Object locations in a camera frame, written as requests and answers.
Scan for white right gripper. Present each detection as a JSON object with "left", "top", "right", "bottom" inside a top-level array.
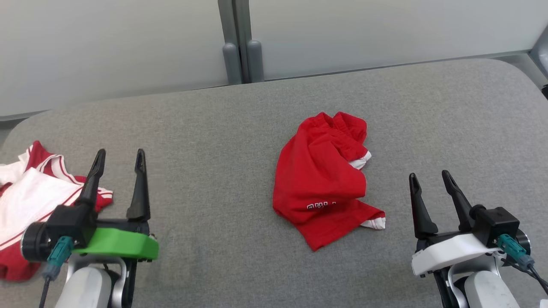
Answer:
[{"left": 409, "top": 170, "right": 501, "bottom": 276}]

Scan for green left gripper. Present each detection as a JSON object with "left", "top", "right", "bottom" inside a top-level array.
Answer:
[{"left": 21, "top": 149, "right": 159, "bottom": 262}]

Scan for red white basketball jersey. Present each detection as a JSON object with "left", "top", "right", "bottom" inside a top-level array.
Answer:
[{"left": 0, "top": 141, "right": 113, "bottom": 282}]

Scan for red shorts white trim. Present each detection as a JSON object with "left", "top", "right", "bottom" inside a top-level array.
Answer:
[{"left": 272, "top": 111, "right": 386, "bottom": 252}]

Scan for grey fabric sofa cushion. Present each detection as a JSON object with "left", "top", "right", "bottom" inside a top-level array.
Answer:
[{"left": 0, "top": 59, "right": 548, "bottom": 308}]

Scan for grey caster leg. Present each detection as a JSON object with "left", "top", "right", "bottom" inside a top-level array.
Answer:
[{"left": 530, "top": 27, "right": 548, "bottom": 100}]

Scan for black right cable teal plug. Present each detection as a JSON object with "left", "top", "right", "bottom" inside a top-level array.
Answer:
[{"left": 497, "top": 234, "right": 548, "bottom": 296}]

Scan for black cable teal plug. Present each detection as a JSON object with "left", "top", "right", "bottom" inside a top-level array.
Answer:
[
  {"left": 39, "top": 236, "right": 74, "bottom": 308},
  {"left": 497, "top": 234, "right": 548, "bottom": 296}
]

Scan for black left cable teal plug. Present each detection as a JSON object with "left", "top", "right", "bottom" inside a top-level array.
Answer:
[{"left": 39, "top": 236, "right": 74, "bottom": 308}]

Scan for grey partition post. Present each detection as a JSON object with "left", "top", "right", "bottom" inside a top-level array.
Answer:
[
  {"left": 233, "top": 0, "right": 264, "bottom": 83},
  {"left": 217, "top": 0, "right": 243, "bottom": 85}
]

